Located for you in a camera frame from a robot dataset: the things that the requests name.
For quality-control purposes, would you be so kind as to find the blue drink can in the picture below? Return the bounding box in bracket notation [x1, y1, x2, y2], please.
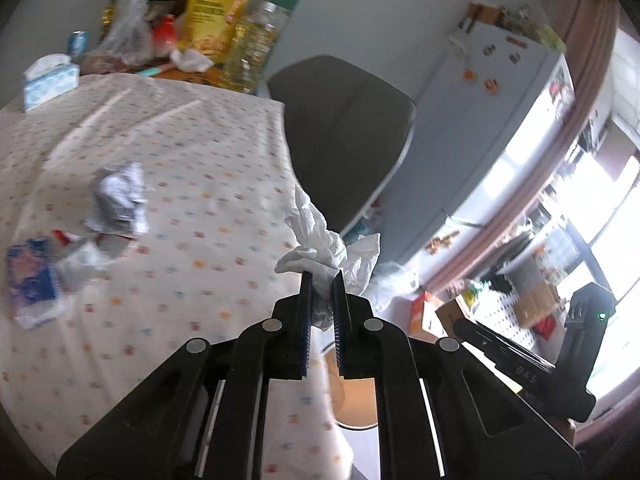
[67, 30, 88, 58]

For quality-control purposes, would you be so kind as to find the dotted white tablecloth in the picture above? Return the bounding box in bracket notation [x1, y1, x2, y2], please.
[0, 71, 352, 480]

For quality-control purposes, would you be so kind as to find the brown cardboard box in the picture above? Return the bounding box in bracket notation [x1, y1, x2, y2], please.
[513, 282, 560, 330]

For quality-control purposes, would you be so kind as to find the blue white snack wrapper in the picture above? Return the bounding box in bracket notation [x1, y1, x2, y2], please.
[6, 236, 64, 330]

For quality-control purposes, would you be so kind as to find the white tissue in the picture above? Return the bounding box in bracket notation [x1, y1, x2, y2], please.
[274, 185, 381, 332]

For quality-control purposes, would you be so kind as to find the red white small wrapper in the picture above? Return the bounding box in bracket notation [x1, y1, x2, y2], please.
[51, 229, 82, 248]

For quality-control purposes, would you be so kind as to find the red peach-shaped jar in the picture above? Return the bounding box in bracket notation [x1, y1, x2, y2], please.
[152, 14, 177, 58]

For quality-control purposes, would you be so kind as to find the white refrigerator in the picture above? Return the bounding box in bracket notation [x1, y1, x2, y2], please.
[380, 22, 573, 270]

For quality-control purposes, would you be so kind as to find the cooking oil bottle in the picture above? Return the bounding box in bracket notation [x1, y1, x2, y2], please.
[220, 1, 290, 94]

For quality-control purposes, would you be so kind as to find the silver blister pill pack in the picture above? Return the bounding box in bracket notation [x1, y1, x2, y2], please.
[54, 238, 111, 292]

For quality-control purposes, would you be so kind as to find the orange paper gift box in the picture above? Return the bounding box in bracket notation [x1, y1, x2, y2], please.
[408, 290, 446, 342]

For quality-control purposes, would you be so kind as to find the clear bag of nuts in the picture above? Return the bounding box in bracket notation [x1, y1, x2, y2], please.
[80, 0, 153, 75]

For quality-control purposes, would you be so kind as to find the grey upholstered chair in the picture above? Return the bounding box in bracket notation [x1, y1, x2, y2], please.
[267, 55, 416, 234]

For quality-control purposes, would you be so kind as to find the yellow snack bag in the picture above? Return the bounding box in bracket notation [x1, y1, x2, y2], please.
[179, 0, 250, 64]

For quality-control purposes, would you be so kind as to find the blue tissue box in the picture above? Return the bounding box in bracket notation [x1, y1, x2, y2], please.
[23, 53, 80, 112]

